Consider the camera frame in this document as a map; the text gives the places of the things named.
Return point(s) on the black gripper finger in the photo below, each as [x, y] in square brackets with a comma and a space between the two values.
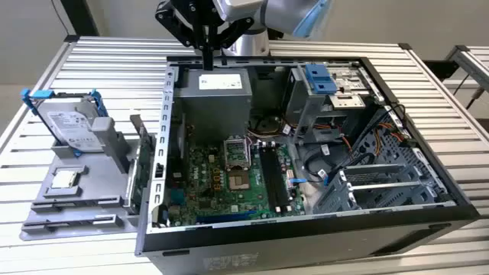
[172, 25]
[236, 33]

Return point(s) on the hard disk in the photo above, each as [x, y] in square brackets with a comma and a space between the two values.
[68, 126]

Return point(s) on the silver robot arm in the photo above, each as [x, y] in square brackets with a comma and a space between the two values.
[267, 11]

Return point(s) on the blue plastic drive latch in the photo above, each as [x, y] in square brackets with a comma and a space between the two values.
[319, 77]

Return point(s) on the grey power supply unit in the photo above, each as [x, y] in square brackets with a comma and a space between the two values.
[213, 111]

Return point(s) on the black round fan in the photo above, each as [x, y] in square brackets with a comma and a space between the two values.
[265, 123]

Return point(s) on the grey metal drive cage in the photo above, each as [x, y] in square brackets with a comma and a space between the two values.
[305, 114]

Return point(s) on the metal locking lever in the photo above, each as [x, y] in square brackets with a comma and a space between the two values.
[249, 151]

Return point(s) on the green graphics card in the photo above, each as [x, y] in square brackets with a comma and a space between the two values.
[144, 160]

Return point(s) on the black RAM slot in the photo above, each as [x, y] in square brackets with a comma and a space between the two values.
[281, 177]
[277, 177]
[272, 177]
[268, 177]

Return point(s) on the CPU socket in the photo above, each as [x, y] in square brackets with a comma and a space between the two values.
[240, 181]

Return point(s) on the grey parts rack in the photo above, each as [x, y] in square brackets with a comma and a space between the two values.
[95, 183]

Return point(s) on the green motherboard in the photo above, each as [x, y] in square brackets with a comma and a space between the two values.
[244, 200]

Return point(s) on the silver CPU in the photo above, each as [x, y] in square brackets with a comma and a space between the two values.
[65, 178]

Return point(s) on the metal slat side table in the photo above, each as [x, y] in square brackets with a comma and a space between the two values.
[473, 57]

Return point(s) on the blue expansion slot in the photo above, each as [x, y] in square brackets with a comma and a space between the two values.
[225, 217]

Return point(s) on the black open PC case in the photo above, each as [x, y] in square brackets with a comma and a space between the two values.
[305, 243]

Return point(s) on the black frame post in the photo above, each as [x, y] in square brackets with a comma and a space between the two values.
[81, 17]

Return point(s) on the black table clamp bracket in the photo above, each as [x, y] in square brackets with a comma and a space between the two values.
[439, 68]

